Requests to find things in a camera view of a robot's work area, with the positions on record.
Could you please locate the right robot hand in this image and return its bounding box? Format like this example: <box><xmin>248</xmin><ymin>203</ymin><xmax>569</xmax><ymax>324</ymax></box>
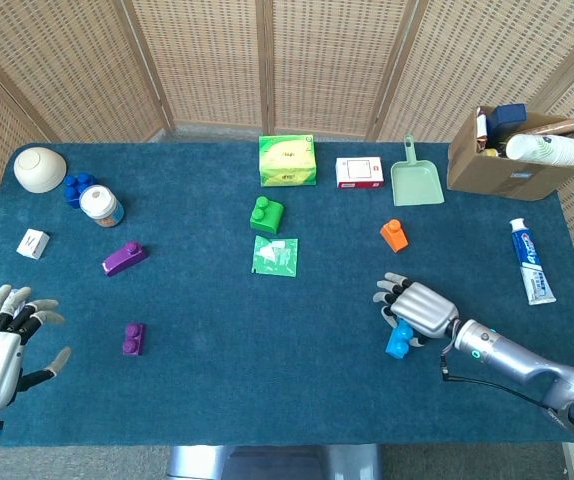
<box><xmin>372</xmin><ymin>272</ymin><xmax>461</xmax><ymax>348</ymax></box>

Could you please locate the light blue long brick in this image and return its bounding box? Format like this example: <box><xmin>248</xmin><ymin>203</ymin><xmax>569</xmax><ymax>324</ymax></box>
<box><xmin>384</xmin><ymin>319</ymin><xmax>418</xmax><ymax>360</ymax></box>

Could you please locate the small purple two-stud brick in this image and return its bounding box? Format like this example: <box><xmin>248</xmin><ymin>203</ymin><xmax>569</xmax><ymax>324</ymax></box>
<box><xmin>121</xmin><ymin>322</ymin><xmax>146</xmax><ymax>357</ymax></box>

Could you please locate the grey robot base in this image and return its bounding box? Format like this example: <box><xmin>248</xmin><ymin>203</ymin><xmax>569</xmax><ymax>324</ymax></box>
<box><xmin>166</xmin><ymin>443</ymin><xmax>383</xmax><ymax>480</ymax></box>

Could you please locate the stack of paper cups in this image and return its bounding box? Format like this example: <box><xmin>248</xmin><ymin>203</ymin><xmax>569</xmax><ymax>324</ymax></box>
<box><xmin>505</xmin><ymin>132</ymin><xmax>574</xmax><ymax>167</ymax></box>

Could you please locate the orange sloped one-stud brick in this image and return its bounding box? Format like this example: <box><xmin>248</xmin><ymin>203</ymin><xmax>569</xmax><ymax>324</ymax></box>
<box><xmin>379</xmin><ymin>218</ymin><xmax>410</xmax><ymax>254</ymax></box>

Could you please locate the blue white toothpaste tube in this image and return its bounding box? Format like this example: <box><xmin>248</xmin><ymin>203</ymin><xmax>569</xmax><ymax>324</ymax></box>
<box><xmin>509</xmin><ymin>217</ymin><xmax>557</xmax><ymax>306</ymax></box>

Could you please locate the pale green dustpan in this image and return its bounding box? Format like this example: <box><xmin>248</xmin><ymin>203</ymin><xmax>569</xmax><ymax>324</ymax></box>
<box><xmin>390</xmin><ymin>134</ymin><xmax>445</xmax><ymax>207</ymax></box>

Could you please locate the small white cube box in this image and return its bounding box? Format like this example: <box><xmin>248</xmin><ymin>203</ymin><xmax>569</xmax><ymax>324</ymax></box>
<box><xmin>15</xmin><ymin>228</ymin><xmax>51</xmax><ymax>260</ymax></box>

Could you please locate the cardboard box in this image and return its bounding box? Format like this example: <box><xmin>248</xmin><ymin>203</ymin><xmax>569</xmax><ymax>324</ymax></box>
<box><xmin>446</xmin><ymin>105</ymin><xmax>574</xmax><ymax>202</ymax></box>

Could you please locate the red and white box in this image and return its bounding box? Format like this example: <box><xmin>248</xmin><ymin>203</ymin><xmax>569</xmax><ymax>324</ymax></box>
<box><xmin>335</xmin><ymin>156</ymin><xmax>385</xmax><ymax>190</ymax></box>

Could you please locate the green sachet packet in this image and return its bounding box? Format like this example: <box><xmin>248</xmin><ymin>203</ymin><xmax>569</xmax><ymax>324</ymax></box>
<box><xmin>251</xmin><ymin>235</ymin><xmax>299</xmax><ymax>278</ymax></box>

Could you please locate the purple sloped one-stud brick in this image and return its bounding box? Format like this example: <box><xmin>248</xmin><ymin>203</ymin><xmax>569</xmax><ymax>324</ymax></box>
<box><xmin>101</xmin><ymin>240</ymin><xmax>149</xmax><ymax>278</ymax></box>

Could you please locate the blue table cloth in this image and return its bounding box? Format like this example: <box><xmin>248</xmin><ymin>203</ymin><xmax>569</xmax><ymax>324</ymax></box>
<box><xmin>0</xmin><ymin>142</ymin><xmax>574</xmax><ymax>448</ymax></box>

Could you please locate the green two-stud brick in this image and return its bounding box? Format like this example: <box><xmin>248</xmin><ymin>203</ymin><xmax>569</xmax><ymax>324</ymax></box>
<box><xmin>249</xmin><ymin>195</ymin><xmax>287</xmax><ymax>235</ymax></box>

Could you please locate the dark blue four-stud brick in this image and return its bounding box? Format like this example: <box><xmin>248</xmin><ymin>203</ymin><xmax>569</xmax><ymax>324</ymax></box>
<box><xmin>62</xmin><ymin>172</ymin><xmax>97</xmax><ymax>210</ymax></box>

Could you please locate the clear jar with white lid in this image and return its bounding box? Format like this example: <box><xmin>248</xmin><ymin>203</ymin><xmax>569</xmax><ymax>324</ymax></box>
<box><xmin>79</xmin><ymin>184</ymin><xmax>125</xmax><ymax>229</ymax></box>

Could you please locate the shiny foil snack packet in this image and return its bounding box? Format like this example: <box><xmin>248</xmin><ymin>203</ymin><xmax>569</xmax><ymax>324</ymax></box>
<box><xmin>475</xmin><ymin>106</ymin><xmax>491</xmax><ymax>151</ymax></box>

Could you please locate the beige bowl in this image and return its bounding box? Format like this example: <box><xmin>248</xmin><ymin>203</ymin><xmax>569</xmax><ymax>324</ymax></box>
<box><xmin>13</xmin><ymin>146</ymin><xmax>68</xmax><ymax>194</ymax></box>

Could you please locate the green tissue pack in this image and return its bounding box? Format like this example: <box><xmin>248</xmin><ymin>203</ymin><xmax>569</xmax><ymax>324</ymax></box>
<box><xmin>258</xmin><ymin>134</ymin><xmax>318</xmax><ymax>188</ymax></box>

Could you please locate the dark blue small box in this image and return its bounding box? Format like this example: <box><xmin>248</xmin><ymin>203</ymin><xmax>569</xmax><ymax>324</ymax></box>
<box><xmin>486</xmin><ymin>103</ymin><xmax>527</xmax><ymax>141</ymax></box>

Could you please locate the copper brown tube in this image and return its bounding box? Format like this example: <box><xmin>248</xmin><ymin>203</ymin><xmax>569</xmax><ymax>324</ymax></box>
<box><xmin>521</xmin><ymin>117</ymin><xmax>574</xmax><ymax>137</ymax></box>

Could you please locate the woven folding screen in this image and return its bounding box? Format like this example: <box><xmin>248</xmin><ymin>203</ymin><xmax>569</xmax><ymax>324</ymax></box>
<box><xmin>0</xmin><ymin>0</ymin><xmax>574</xmax><ymax>306</ymax></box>

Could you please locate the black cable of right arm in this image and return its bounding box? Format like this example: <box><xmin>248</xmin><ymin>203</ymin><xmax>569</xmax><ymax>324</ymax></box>
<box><xmin>439</xmin><ymin>344</ymin><xmax>574</xmax><ymax>480</ymax></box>

